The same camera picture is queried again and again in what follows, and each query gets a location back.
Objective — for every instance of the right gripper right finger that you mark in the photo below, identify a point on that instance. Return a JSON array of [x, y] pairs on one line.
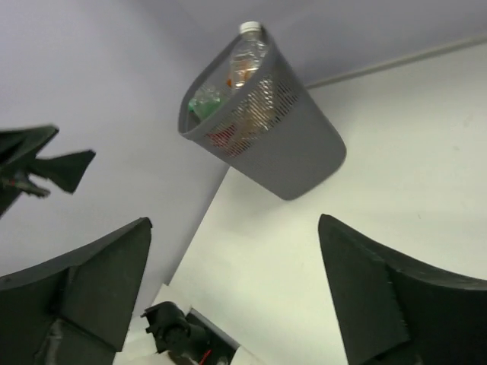
[[394, 309]]

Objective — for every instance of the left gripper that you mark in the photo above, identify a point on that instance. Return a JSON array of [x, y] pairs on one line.
[[19, 146]]

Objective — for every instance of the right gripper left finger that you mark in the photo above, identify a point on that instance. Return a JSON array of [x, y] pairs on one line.
[[77, 307]]

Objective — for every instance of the green soda bottle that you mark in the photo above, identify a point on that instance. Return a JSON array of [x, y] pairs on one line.
[[206, 100]]

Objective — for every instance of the clear bottle red label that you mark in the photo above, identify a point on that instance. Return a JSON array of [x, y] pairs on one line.
[[228, 139]]

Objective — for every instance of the tall orange juice bottle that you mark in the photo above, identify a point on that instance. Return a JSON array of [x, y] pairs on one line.
[[257, 108]]

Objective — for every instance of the large clear water bottle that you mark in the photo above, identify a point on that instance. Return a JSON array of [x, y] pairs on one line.
[[247, 55]]

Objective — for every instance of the grey mesh waste bin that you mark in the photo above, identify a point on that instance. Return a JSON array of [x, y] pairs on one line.
[[301, 148]]

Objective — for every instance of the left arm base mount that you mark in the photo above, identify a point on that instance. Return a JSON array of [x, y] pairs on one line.
[[188, 335]]

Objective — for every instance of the aluminium rail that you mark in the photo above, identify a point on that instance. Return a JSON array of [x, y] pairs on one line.
[[404, 60]]

